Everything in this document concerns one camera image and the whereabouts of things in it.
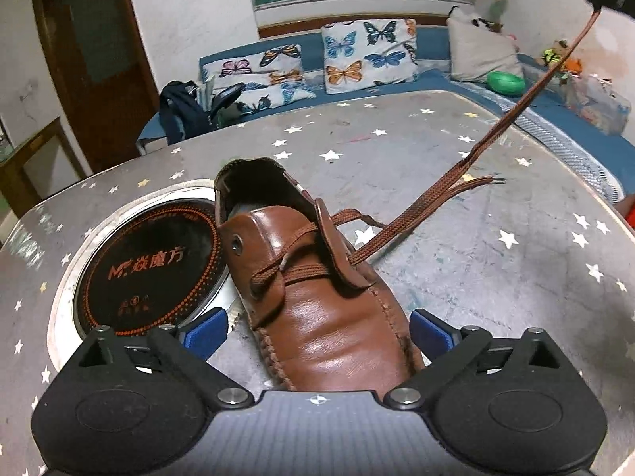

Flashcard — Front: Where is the wooden side table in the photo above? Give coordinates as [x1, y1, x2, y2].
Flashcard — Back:
[0, 115, 93, 219]

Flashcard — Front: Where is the dark blue bag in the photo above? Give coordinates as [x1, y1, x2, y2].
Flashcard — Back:
[158, 81, 245, 145]

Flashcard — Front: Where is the brown shoelace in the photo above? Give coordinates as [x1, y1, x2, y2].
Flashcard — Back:
[250, 4, 602, 297]

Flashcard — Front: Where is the butterfly print pillow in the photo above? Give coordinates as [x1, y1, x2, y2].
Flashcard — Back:
[201, 44, 316, 118]
[321, 18, 418, 95]

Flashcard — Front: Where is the grey plain pillow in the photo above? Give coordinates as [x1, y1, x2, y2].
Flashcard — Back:
[446, 6, 523, 83]

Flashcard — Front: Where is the black induction cooktop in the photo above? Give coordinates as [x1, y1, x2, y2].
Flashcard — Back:
[73, 198, 228, 338]

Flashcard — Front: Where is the clear plastic toy bag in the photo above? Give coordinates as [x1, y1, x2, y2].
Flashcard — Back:
[564, 74, 632, 135]

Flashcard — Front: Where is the blue sofa bench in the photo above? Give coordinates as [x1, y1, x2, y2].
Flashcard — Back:
[135, 23, 635, 199]

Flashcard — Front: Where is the brown leather shoe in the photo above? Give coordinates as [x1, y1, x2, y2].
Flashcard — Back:
[214, 158, 424, 395]

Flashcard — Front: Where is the brown wooden door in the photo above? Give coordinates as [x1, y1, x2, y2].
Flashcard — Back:
[32, 0, 158, 172]

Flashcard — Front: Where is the green round cushion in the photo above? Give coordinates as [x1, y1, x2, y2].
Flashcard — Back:
[487, 71, 526, 97]

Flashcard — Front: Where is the teddy bear toy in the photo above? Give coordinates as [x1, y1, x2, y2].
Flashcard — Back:
[535, 39, 568, 71]

